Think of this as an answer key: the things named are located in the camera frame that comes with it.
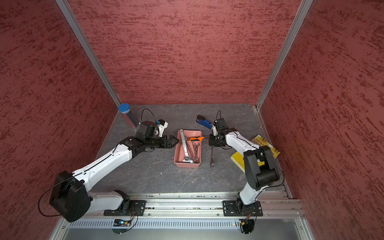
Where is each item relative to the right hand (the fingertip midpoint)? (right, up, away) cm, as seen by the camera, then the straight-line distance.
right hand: (210, 144), depth 93 cm
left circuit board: (-48, -35, -20) cm, 63 cm away
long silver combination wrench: (0, -10, -7) cm, 12 cm away
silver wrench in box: (-10, -1, +5) cm, 11 cm away
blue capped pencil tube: (-55, +23, 0) cm, 60 cm away
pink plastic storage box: (-14, -4, 0) cm, 15 cm away
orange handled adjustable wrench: (-8, +4, -1) cm, 9 cm away
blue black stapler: (-3, +14, +14) cm, 20 cm away
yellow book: (+17, -8, -5) cm, 19 cm away
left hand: (-23, +3, -12) cm, 26 cm away
